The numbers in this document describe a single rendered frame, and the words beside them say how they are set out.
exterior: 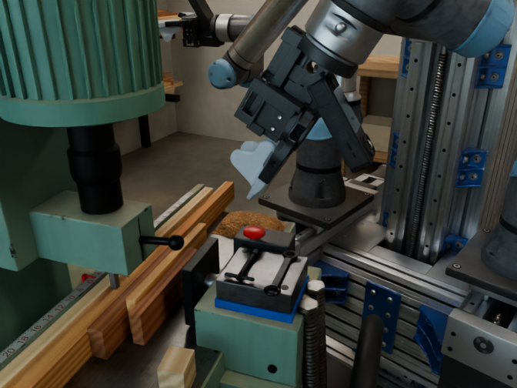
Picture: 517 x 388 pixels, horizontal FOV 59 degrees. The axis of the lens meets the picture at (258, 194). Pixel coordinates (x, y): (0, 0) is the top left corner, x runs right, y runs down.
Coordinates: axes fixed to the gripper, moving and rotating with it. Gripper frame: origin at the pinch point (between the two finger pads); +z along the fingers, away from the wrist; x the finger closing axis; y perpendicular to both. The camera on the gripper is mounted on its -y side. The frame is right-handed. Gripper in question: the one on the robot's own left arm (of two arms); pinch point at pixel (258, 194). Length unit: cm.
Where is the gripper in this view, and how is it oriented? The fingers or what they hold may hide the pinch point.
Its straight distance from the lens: 58.9
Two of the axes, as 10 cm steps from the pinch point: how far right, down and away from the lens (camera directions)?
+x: -3.2, 3.9, -8.6
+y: -8.2, -5.7, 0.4
